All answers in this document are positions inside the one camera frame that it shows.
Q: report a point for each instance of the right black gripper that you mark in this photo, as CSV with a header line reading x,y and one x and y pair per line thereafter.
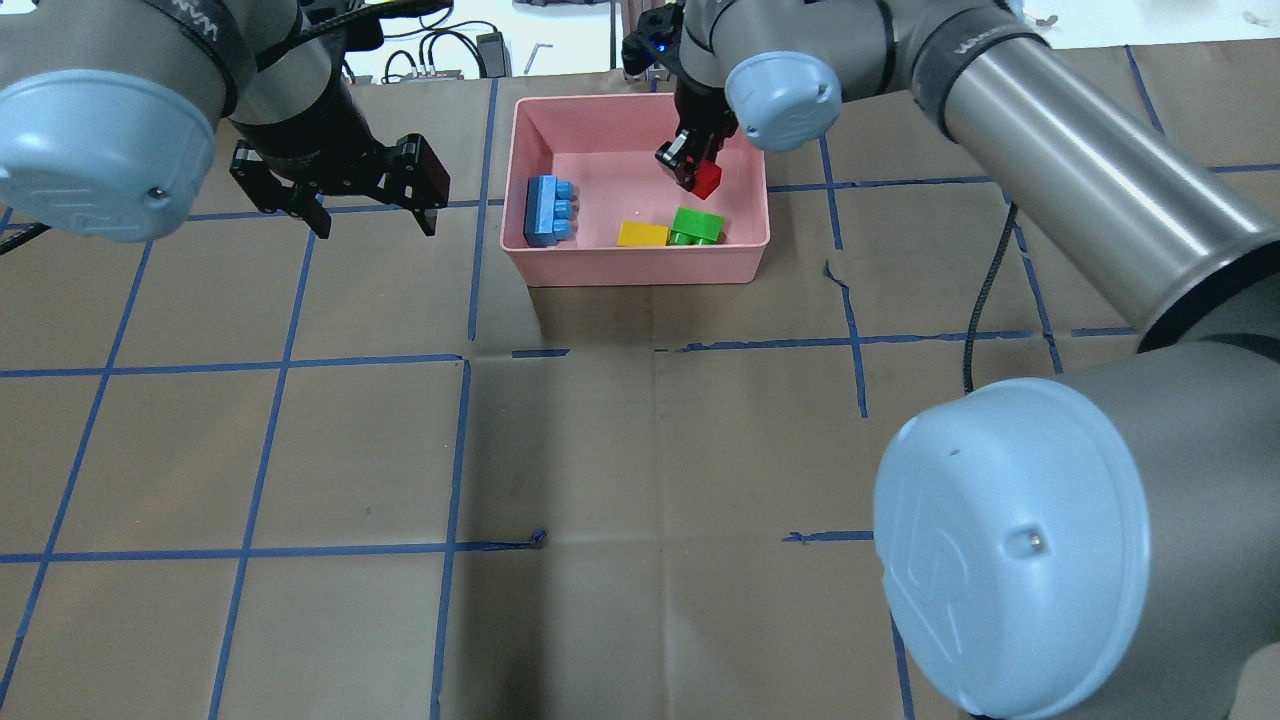
x,y
702,110

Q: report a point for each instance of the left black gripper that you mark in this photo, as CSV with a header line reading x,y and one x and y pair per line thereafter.
x,y
322,130

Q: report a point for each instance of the red toy block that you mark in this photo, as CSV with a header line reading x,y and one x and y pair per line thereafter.
x,y
705,179

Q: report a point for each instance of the green toy block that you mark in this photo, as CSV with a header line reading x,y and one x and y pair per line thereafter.
x,y
691,227

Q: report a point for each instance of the pink plastic box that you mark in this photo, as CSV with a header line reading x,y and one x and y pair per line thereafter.
x,y
604,145

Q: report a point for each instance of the yellow toy block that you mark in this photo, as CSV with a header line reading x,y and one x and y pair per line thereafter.
x,y
639,235

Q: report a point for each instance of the blue toy block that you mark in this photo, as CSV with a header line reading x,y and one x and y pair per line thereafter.
x,y
550,210

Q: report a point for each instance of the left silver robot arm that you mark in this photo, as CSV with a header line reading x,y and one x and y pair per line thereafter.
x,y
110,108

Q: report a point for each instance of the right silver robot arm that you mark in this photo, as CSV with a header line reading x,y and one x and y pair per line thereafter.
x,y
1095,545

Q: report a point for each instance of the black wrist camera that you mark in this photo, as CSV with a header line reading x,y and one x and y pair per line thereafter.
x,y
653,37

